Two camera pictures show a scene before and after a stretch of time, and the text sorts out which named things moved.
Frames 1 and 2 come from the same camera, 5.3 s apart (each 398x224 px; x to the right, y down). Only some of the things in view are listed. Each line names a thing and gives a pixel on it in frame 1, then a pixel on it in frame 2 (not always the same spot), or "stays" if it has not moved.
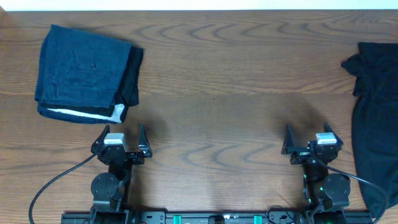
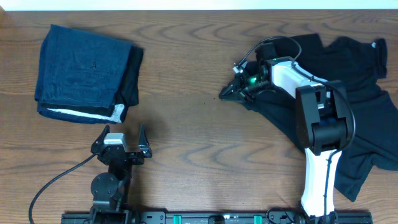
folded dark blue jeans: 80,76 stays
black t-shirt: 374,136 -> 279,105
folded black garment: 129,95 stays
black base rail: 274,216 stays
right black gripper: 290,145 -> 239,89
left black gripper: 145,151 stays
